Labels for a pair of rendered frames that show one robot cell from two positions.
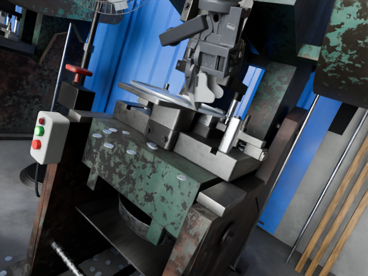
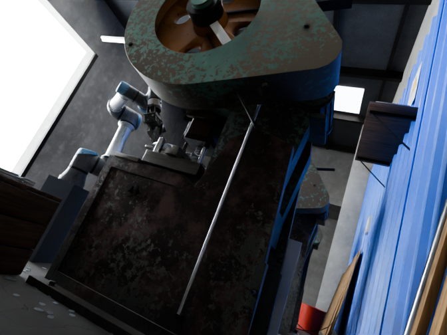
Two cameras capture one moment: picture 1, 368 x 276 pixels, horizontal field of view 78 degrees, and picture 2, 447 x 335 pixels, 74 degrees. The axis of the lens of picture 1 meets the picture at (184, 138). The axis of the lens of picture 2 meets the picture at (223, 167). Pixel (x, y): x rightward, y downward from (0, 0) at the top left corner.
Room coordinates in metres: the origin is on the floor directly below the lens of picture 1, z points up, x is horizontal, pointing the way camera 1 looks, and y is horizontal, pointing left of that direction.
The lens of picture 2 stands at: (0.75, -1.54, 0.35)
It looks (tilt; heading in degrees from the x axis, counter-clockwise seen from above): 17 degrees up; 84
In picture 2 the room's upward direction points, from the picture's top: 22 degrees clockwise
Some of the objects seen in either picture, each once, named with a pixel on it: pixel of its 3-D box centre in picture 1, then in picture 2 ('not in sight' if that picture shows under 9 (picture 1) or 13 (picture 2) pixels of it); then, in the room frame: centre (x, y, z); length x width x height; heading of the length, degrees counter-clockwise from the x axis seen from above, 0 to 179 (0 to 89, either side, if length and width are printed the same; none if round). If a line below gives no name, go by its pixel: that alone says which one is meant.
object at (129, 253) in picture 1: (157, 223); not in sight; (0.76, -0.02, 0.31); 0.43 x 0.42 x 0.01; 61
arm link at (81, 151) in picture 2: not in sight; (85, 159); (0.13, 0.36, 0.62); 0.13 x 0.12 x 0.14; 22
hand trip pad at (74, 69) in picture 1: (77, 79); not in sight; (0.72, 0.39, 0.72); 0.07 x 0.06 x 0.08; 151
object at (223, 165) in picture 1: (189, 134); (188, 179); (0.76, -0.02, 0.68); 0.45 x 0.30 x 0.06; 61
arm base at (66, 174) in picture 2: not in sight; (74, 176); (0.12, 0.36, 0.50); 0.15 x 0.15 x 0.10
